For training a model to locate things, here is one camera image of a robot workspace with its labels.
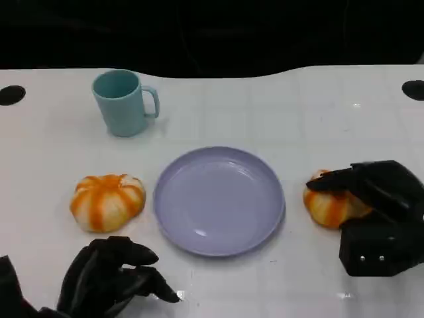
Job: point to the black round table grommet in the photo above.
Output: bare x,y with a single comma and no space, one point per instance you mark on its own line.
11,96
414,90

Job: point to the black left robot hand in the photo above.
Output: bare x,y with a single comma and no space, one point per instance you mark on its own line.
99,278

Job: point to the black backdrop cloth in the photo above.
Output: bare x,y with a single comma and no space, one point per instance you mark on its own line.
212,33

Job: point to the pale green mug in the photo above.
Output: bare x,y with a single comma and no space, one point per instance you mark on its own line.
122,109

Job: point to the orange white toy bread roll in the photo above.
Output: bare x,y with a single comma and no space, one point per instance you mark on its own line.
106,202
328,208

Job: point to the lilac plate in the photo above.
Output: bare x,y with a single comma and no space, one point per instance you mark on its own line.
218,202

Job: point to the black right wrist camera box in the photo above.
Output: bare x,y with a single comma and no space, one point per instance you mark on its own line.
367,251

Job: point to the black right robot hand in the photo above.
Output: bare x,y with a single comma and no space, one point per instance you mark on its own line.
384,185

